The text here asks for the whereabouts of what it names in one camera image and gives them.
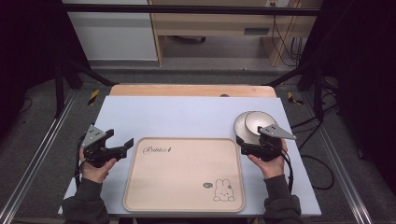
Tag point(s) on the person's left hand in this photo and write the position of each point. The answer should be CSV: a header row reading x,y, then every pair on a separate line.
x,y
93,173

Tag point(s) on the aluminium rail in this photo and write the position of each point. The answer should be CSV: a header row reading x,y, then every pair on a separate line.
x,y
34,161
336,161

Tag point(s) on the beige tray with rabbit print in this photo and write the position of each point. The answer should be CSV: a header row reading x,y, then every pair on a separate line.
x,y
183,174

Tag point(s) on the wooden desk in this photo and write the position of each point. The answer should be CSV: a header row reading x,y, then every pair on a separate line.
x,y
218,25

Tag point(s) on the person's right hand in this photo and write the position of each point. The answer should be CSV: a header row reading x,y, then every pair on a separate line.
x,y
272,168

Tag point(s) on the black metal crossbar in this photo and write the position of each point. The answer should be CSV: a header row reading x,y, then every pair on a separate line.
x,y
186,9

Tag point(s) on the silver metal bowl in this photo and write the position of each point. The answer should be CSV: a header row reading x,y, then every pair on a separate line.
x,y
239,126

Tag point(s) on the white bowl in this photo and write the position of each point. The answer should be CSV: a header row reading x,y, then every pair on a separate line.
x,y
258,119

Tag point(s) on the black metal stand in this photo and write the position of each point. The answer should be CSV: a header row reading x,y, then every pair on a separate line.
x,y
59,90
314,81

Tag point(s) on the yellow black tape strip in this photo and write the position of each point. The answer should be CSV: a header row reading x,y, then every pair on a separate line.
x,y
292,99
93,97

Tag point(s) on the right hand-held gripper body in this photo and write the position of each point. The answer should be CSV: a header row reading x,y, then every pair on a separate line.
x,y
268,146

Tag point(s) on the white cabinet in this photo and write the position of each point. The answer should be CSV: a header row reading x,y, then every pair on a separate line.
x,y
115,37

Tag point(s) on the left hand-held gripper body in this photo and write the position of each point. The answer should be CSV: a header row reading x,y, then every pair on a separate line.
x,y
95,146

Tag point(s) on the wooden board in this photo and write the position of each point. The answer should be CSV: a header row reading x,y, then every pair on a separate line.
x,y
186,90

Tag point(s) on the dark curtain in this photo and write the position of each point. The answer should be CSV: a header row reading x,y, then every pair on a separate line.
x,y
364,77
28,56

